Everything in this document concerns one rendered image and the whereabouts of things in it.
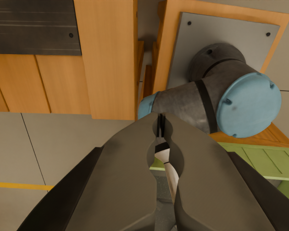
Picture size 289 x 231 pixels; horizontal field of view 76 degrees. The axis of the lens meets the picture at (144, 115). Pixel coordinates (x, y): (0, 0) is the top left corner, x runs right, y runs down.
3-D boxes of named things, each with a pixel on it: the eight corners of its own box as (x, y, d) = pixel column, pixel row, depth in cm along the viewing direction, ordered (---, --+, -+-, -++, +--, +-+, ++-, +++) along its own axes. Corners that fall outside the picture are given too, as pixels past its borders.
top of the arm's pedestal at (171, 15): (283, 13, 50) (292, 13, 47) (238, 113, 67) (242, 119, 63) (166, -4, 49) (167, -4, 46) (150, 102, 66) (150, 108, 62)
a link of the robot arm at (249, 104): (256, 99, 45) (292, 133, 33) (200, 114, 48) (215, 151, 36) (252, 51, 39) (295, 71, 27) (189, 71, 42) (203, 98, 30)
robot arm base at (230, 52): (254, 53, 49) (276, 63, 40) (225, 101, 56) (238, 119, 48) (201, 35, 47) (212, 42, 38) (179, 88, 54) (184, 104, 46)
